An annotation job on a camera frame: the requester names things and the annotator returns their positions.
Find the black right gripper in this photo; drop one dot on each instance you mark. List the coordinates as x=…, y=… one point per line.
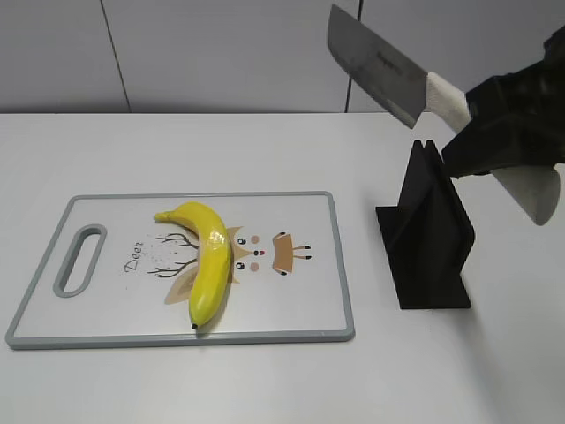
x=517, y=119

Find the cleaver knife with white handle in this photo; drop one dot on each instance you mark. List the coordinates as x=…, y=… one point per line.
x=406, y=90

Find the yellow plastic banana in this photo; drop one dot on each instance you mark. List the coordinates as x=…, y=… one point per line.
x=214, y=258

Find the black knife stand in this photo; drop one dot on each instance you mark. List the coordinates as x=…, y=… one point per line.
x=427, y=235

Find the white cutting board grey rim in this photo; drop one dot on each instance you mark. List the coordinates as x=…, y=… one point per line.
x=111, y=276

